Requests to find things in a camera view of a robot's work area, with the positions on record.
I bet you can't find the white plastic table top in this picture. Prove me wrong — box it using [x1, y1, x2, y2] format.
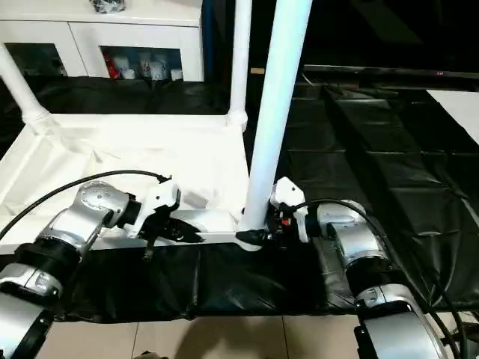
[0, 111, 270, 255]

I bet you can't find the white plastic table leg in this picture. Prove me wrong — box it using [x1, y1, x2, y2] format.
[237, 0, 314, 240]
[226, 0, 254, 132]
[0, 43, 52, 130]

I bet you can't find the black table mat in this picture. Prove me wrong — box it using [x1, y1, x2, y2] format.
[0, 74, 479, 322]

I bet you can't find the dark long bar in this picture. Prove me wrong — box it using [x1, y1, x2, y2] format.
[303, 64, 479, 79]

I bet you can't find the white glass-door cabinet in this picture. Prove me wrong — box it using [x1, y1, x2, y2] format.
[0, 0, 205, 82]

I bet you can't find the white flat board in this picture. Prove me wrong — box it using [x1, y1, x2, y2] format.
[425, 88, 479, 145]

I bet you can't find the dark bundle on cabinet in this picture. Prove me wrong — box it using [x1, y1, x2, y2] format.
[89, 0, 128, 15]

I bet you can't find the black left camera cable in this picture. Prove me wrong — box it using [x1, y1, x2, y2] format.
[0, 170, 173, 244]

